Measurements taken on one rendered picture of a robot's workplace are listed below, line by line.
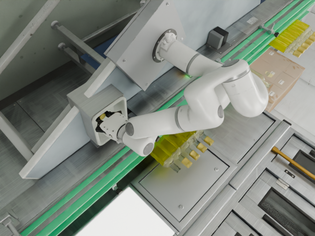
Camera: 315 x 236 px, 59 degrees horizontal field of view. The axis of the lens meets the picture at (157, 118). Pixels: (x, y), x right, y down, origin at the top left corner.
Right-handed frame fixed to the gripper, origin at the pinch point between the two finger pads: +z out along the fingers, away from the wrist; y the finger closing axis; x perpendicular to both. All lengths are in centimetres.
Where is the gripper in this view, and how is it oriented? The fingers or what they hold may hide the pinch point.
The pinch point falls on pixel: (101, 115)
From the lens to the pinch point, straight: 117.5
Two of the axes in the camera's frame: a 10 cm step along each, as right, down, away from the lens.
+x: -1.5, -7.0, -7.0
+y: 6.9, -5.8, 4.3
